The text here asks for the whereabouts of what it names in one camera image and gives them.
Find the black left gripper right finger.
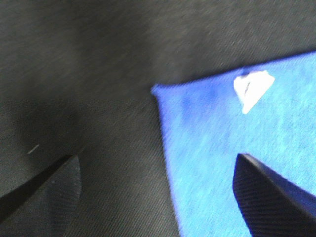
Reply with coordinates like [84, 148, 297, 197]
[233, 154, 316, 237]

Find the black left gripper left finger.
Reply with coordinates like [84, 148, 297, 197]
[0, 156, 81, 237]

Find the blue microfibre towel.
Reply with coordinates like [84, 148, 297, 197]
[152, 52, 316, 237]

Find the black table cloth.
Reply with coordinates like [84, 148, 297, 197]
[0, 0, 316, 237]

